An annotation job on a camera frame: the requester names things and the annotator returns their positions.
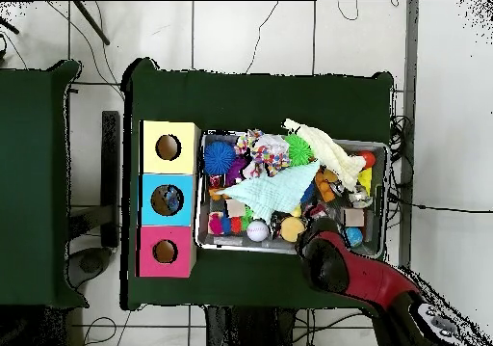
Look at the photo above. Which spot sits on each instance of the mint green cloth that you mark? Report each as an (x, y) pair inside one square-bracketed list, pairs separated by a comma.
[(266, 192)]

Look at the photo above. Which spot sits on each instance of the colourful patterned cloth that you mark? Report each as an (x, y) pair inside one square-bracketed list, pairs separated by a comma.
[(269, 155), (243, 142)]

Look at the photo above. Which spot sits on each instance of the blue spiky ball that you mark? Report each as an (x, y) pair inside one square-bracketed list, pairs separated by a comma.
[(220, 157)]

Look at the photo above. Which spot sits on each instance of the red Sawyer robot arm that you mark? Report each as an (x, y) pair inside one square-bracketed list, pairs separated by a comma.
[(362, 273)]

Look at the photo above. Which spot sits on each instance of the shallow clear mesh bin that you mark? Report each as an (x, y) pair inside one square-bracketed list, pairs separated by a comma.
[(202, 238)]

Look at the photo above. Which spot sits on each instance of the wooden box with three holes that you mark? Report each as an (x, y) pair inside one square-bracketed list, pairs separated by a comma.
[(185, 238)]

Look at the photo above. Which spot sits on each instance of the purple spiky ball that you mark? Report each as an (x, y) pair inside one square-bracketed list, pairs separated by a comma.
[(236, 172)]

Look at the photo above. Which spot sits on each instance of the pale pink ball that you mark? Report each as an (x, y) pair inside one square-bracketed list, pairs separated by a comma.
[(257, 230)]

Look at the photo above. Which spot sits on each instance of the green spiky ball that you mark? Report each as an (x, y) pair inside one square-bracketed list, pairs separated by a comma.
[(300, 150)]

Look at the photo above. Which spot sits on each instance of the tan round bun toy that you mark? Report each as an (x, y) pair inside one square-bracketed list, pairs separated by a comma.
[(292, 229)]

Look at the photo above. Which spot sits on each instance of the orange bear toy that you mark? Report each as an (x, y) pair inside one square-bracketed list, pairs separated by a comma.
[(325, 184)]

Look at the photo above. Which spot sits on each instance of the pale yellow cloth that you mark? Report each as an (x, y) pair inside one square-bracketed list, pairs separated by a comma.
[(323, 152)]

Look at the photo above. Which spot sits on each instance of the small wooden cube block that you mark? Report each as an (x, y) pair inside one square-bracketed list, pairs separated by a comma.
[(353, 217)]

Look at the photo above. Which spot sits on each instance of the round silver tin can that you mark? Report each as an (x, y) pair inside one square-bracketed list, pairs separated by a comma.
[(360, 199)]

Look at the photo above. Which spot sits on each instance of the small blue globe ball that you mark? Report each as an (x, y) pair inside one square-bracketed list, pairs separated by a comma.
[(354, 236)]

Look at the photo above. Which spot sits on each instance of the small red ball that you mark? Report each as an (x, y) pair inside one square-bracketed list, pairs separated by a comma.
[(367, 159)]

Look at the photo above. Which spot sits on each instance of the side table with green cloth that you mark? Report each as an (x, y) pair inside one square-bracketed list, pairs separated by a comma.
[(50, 207)]

